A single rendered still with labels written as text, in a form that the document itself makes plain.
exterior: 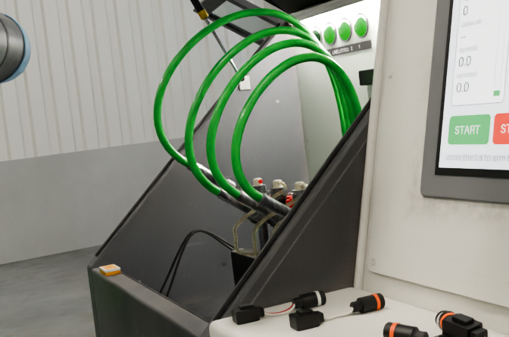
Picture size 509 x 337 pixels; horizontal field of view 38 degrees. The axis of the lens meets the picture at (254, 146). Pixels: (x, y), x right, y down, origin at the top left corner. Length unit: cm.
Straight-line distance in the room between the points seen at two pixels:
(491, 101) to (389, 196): 21
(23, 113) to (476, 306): 712
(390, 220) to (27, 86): 695
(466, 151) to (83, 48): 722
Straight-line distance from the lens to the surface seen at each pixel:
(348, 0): 151
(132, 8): 825
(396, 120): 101
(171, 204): 164
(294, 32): 132
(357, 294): 102
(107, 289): 148
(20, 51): 81
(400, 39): 103
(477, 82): 89
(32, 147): 782
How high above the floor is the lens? 124
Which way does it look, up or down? 3 degrees down
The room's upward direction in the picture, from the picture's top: 7 degrees counter-clockwise
